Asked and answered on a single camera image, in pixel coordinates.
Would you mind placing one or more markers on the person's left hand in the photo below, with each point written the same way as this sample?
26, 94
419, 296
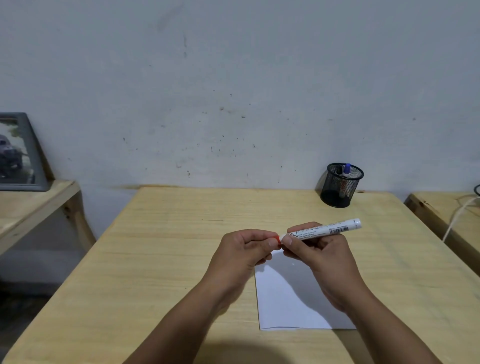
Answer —
232, 258

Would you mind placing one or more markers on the person's right forearm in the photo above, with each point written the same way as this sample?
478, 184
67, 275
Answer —
386, 333

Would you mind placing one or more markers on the white paper sheet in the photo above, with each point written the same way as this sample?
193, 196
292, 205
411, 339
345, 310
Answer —
287, 300

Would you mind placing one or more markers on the person's right hand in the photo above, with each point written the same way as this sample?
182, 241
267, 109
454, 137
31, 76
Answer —
330, 270

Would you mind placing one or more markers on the person's left thumb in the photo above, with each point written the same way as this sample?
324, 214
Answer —
262, 237

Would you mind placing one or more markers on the blue capped marker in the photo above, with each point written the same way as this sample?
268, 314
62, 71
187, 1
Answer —
347, 169

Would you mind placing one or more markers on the wooden side table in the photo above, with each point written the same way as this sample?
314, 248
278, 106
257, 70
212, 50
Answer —
446, 213
33, 206

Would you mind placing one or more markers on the person's left forearm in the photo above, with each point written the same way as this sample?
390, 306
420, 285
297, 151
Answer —
187, 322

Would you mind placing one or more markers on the black mesh pen holder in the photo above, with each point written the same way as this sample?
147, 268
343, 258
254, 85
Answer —
339, 187

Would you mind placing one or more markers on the grey picture frame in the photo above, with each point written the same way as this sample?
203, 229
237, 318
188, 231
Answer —
18, 157

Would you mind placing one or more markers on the person's right thumb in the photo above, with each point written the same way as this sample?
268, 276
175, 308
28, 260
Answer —
296, 249

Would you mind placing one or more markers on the white marker with red cap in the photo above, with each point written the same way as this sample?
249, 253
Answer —
337, 228

